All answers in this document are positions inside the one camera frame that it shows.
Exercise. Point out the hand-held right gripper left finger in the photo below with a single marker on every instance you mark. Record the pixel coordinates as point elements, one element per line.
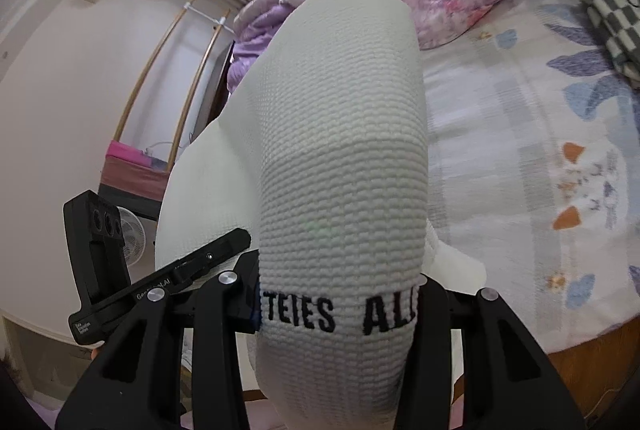
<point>240,300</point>

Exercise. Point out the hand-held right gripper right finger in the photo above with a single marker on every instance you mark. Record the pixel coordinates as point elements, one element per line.
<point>432,310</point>

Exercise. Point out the white button-up jacket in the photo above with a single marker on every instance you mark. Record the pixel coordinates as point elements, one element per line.
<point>340,160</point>

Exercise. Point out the wooden pole clothes rack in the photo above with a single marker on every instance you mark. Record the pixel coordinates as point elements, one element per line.
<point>155,60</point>

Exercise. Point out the white standing fan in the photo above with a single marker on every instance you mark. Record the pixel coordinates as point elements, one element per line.
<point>132,235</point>

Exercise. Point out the pink and grey towel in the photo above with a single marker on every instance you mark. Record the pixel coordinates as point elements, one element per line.
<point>132,170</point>

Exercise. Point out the person's pink clothing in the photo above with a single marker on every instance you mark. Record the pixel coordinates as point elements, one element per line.
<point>262,417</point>

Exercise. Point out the pale patterned bed sheet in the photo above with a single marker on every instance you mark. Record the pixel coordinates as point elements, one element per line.
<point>525,135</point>

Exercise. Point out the grey checkered blanket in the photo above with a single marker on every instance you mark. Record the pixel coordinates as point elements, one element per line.
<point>610,5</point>

